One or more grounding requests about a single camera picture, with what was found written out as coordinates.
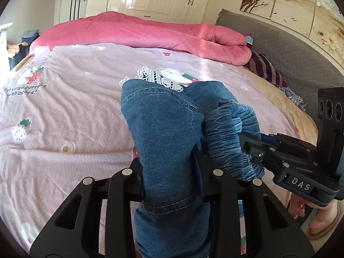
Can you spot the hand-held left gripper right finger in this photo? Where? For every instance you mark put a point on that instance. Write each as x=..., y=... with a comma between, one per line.
x=200, y=182

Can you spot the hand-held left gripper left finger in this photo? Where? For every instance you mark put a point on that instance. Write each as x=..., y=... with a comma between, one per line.
x=135, y=185

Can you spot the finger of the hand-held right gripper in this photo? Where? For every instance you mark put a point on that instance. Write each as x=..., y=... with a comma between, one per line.
x=271, y=139
x=260, y=153

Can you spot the blue denim pants white lace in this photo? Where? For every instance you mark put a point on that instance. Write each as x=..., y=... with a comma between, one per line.
x=161, y=129

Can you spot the person's right hand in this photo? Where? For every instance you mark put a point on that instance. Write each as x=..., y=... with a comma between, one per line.
x=297, y=207

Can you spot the blue floral cloth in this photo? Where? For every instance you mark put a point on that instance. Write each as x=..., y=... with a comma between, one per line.
x=293, y=98

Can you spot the yellow blanket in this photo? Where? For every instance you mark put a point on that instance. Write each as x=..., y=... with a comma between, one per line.
x=268, y=86

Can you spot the purple striped pillow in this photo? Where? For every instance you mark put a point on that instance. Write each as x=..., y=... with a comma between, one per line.
x=263, y=67

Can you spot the grey quilted headboard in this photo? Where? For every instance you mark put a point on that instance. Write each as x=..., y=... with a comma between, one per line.
x=295, y=59

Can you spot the pink strawberry print bed sheet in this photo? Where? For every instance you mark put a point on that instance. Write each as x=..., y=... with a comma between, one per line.
x=67, y=113

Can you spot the teal red patterned cloth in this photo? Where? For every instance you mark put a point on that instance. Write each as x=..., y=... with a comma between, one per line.
x=249, y=39

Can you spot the pink quilt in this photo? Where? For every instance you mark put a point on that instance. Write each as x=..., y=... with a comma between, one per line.
x=134, y=29

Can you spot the brown plush toy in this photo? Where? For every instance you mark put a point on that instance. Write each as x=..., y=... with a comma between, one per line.
x=14, y=49

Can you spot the stack of folded clothes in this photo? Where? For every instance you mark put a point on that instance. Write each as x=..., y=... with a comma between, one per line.
x=30, y=36

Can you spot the white panelled door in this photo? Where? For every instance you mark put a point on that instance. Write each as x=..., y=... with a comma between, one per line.
x=72, y=10

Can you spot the white dresser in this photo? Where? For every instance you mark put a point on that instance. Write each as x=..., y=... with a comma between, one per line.
x=4, y=40

